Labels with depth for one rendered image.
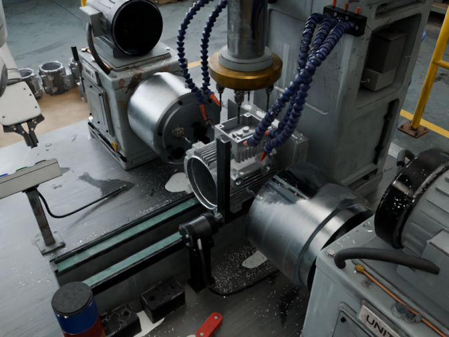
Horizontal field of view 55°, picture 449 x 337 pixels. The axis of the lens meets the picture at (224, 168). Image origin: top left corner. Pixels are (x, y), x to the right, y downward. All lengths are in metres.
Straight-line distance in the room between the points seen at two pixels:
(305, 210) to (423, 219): 0.28
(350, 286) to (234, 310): 0.44
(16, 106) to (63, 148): 0.57
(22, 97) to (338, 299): 0.92
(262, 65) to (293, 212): 0.35
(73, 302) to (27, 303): 0.58
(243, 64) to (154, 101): 0.39
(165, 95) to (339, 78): 0.51
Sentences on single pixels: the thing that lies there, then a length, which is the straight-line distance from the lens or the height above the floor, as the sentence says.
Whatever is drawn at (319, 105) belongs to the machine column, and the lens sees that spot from 1.20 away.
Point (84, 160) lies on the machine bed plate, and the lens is 1.69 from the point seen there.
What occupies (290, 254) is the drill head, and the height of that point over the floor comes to 1.07.
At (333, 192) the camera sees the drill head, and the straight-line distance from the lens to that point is 0.95.
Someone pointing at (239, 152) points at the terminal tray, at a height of 1.11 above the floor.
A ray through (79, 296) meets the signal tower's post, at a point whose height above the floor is 1.22.
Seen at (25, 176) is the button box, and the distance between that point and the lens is 1.22.
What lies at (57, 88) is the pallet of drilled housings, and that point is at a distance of 3.60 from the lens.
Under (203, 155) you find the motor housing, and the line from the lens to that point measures 1.12.
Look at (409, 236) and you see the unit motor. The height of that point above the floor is 1.28.
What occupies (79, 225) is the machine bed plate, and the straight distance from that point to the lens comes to 1.43.
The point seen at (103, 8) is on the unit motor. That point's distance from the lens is 1.51.
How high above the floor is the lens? 1.77
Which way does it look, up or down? 38 degrees down
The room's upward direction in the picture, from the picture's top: straight up
